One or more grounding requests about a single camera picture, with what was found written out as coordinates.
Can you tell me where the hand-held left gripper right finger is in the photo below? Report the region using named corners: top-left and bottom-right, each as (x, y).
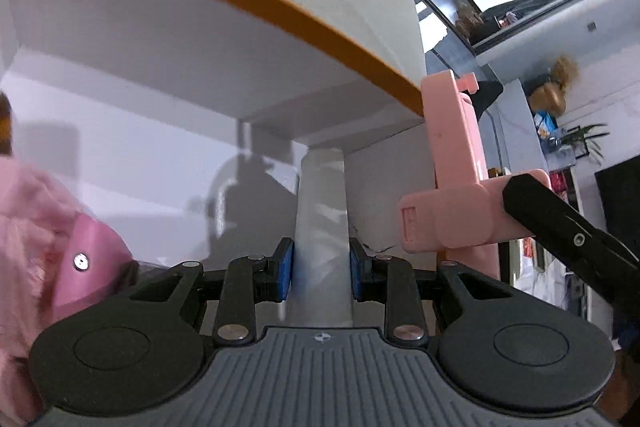
top-left (348, 237), bottom-right (512, 344)

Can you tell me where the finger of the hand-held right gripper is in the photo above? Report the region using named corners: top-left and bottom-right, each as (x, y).
top-left (501, 173), bottom-right (640, 309)

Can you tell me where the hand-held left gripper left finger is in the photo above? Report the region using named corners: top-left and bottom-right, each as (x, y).
top-left (122, 237), bottom-right (295, 344)

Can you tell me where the translucent white tube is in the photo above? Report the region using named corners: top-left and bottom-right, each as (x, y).
top-left (286, 148), bottom-right (354, 329)

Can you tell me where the pink plastic stand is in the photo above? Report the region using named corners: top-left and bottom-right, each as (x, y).
top-left (396, 71), bottom-right (552, 281)

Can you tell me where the orange cardboard box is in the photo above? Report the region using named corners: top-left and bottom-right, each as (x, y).
top-left (0, 0), bottom-right (438, 325)

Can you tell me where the pink cloth doll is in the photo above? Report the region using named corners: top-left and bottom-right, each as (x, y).
top-left (0, 154), bottom-right (142, 424)

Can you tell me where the black television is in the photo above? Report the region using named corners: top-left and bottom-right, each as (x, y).
top-left (594, 154), bottom-right (640, 269)

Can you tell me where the green potted plant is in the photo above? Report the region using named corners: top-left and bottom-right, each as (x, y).
top-left (556, 123), bottom-right (610, 164)

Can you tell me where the curly-haired golden doll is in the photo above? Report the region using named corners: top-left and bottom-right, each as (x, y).
top-left (521, 53), bottom-right (582, 114)

